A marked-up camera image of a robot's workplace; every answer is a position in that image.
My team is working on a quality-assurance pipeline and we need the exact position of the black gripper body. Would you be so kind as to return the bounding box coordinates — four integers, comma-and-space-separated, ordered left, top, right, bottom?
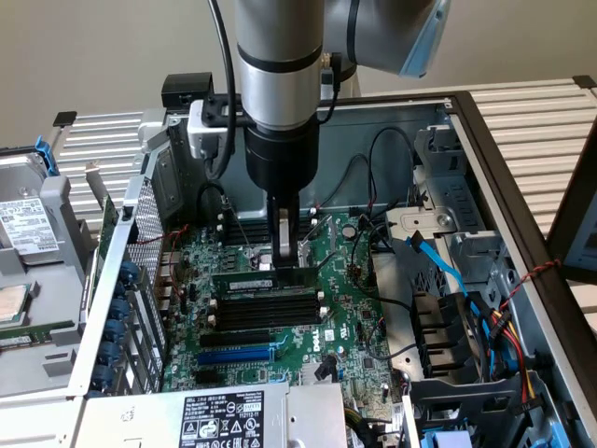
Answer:
243, 121, 321, 212

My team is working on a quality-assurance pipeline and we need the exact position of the green RAM stick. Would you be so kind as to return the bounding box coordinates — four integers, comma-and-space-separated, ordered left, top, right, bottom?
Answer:
0, 320, 76, 352
212, 266, 319, 294

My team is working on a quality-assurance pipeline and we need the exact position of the black RAM slot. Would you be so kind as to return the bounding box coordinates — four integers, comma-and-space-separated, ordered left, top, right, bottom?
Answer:
213, 311, 324, 333
215, 302, 324, 321
215, 293, 324, 311

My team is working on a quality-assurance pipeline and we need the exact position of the CPU socket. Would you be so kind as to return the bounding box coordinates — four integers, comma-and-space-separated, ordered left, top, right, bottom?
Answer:
245, 245, 276, 273

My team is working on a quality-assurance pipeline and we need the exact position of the metal socket cover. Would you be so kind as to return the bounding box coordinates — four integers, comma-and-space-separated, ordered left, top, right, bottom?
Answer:
298, 214, 338, 271

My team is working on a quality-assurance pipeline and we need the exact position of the green Dell motherboard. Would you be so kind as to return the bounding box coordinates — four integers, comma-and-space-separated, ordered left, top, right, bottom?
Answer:
160, 212, 403, 424

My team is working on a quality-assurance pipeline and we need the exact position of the long black expansion slot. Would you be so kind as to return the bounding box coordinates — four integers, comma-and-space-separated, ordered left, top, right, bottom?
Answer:
199, 329, 272, 350

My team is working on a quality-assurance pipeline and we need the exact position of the black clamp block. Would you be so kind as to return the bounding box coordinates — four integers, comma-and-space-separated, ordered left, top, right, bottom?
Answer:
160, 72, 215, 109

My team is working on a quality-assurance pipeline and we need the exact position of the blue expansion slot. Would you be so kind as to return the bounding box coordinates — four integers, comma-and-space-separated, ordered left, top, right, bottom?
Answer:
196, 349, 272, 367

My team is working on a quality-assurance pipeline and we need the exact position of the grey metal disk bay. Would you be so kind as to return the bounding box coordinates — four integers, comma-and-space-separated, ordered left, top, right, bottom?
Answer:
384, 203, 459, 244

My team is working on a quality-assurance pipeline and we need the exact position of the small silver heatsink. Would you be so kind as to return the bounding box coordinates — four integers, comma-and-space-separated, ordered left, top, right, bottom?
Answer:
300, 361, 342, 385

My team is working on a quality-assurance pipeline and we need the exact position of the green graphics card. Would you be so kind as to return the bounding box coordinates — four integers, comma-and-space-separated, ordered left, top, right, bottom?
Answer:
82, 161, 118, 326

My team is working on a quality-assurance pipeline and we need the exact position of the open grey PC case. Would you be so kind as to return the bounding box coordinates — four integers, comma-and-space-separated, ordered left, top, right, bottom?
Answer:
65, 91, 597, 448

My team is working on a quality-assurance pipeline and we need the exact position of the grey power supply with label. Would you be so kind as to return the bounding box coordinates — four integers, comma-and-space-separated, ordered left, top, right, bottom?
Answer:
82, 381, 349, 448

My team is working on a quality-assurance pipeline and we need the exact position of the silver hard disk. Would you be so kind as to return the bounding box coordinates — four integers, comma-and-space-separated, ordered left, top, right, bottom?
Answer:
0, 148, 66, 263

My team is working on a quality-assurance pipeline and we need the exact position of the silver CPU chip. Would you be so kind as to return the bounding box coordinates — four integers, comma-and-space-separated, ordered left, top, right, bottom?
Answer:
0, 283, 28, 324

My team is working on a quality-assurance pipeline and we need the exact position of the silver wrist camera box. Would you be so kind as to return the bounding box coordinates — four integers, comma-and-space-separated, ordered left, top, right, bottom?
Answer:
187, 99, 235, 161

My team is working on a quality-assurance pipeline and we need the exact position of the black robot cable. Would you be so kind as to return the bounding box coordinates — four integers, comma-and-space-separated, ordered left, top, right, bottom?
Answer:
204, 0, 237, 181

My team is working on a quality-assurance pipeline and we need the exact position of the thin black wire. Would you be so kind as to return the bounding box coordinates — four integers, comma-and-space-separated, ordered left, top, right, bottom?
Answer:
316, 126, 421, 220

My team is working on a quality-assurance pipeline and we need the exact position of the blue flat SATA wire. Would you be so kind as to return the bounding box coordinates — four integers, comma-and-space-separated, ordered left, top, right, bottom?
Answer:
405, 235, 491, 337

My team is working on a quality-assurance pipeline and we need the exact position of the blue disk bracket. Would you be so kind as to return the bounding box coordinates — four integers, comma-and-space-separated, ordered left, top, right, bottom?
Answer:
33, 134, 58, 179

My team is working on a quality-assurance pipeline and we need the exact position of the coloured power wire bundle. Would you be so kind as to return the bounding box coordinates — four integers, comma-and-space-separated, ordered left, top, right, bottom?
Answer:
484, 305, 540, 412

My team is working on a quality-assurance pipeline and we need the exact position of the red black twisted wire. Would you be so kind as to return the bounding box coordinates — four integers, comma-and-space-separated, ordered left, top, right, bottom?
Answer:
497, 259, 563, 312

